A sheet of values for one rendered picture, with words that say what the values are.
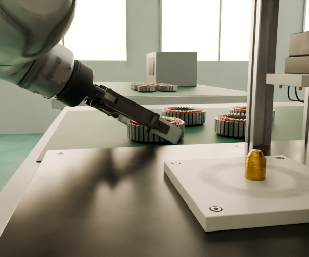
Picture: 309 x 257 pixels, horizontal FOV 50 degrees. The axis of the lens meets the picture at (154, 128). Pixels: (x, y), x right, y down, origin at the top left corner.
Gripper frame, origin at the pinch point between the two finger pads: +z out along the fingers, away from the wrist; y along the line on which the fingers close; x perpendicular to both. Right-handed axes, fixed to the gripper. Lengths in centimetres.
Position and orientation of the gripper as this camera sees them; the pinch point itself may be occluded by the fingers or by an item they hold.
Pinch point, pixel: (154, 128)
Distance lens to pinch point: 65.4
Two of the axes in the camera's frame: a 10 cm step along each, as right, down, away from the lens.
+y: 5.2, 1.5, -8.4
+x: 4.3, -9.0, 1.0
